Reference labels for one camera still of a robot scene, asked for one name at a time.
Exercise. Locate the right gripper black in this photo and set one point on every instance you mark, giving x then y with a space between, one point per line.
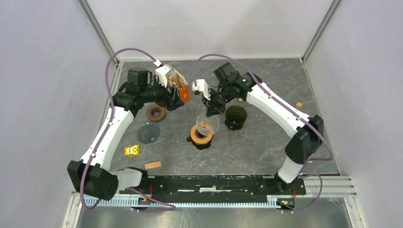
213 108

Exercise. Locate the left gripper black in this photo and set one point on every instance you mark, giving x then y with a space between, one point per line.
170 100

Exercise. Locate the clear glass dripper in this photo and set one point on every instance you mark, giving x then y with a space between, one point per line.
207 126

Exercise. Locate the orange coffee filter box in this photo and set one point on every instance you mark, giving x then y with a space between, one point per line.
179 80

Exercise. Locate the brown glass dripper cup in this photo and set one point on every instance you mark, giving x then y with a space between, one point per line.
200 142

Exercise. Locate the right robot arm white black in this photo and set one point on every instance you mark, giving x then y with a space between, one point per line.
305 132

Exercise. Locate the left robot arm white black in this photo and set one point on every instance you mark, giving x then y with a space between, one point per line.
90 175

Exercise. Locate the green glass dripper cup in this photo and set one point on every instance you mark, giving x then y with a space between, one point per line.
235 117

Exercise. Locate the grey ribbed dripper cone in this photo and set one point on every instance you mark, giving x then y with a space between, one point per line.
148 133

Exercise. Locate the yellow green toy figure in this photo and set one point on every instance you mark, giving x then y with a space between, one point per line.
132 150

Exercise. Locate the flat wooden block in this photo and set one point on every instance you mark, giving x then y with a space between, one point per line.
153 165

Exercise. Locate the small wooden cube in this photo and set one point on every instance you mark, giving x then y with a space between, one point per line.
298 105

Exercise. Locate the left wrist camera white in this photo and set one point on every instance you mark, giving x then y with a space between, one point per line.
163 72

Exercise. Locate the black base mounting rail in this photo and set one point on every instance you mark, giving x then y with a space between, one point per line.
218 188

